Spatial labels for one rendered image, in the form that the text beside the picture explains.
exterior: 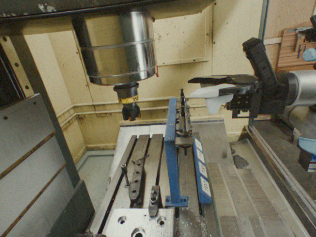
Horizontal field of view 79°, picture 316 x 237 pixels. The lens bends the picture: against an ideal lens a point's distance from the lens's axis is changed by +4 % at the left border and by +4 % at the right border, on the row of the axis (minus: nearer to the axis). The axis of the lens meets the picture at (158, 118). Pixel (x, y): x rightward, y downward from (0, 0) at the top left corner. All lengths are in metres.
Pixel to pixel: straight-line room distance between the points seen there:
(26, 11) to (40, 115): 0.55
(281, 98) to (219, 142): 1.06
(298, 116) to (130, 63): 0.43
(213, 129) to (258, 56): 1.19
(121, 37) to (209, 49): 1.12
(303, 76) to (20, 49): 0.90
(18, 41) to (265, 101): 0.86
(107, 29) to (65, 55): 1.32
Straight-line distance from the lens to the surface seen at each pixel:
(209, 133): 1.55
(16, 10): 0.39
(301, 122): 0.58
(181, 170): 1.05
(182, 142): 0.69
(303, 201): 1.17
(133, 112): 0.46
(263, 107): 0.48
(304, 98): 0.48
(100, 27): 0.37
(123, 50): 0.37
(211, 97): 0.40
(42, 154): 0.89
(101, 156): 1.86
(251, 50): 0.43
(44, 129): 0.89
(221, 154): 1.46
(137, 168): 1.00
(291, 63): 3.40
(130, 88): 0.43
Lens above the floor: 1.59
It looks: 25 degrees down
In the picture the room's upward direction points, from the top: 7 degrees counter-clockwise
